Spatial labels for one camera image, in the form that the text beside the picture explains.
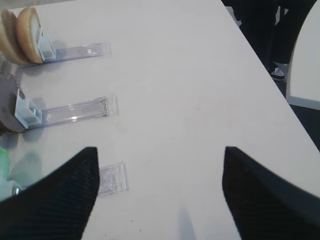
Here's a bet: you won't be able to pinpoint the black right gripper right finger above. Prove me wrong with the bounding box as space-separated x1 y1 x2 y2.
222 146 320 240

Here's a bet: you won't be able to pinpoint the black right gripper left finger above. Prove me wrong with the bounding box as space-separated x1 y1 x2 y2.
0 147 100 240

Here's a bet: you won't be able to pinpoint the bun half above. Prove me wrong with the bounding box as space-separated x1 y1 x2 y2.
0 9 30 66
16 7 43 64

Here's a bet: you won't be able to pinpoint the green lettuce leaf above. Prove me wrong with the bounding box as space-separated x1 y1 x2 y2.
0 147 11 181

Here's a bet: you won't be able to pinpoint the brown meat patty outer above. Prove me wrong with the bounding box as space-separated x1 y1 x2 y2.
0 77 25 135

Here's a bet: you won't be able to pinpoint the white neighbouring table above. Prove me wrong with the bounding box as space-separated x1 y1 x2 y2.
286 1 320 110

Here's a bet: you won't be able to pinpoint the person legs dark trousers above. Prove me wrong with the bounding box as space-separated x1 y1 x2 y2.
222 0 316 82

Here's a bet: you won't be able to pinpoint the clear rail lettuce pusher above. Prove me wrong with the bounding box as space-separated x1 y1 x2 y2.
0 162 129 201

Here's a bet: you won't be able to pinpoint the clear rail patty pusher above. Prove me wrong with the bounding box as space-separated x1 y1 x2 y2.
14 96 119 130

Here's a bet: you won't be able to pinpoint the clear rail right bun pusher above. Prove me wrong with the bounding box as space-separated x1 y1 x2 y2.
37 36 112 64

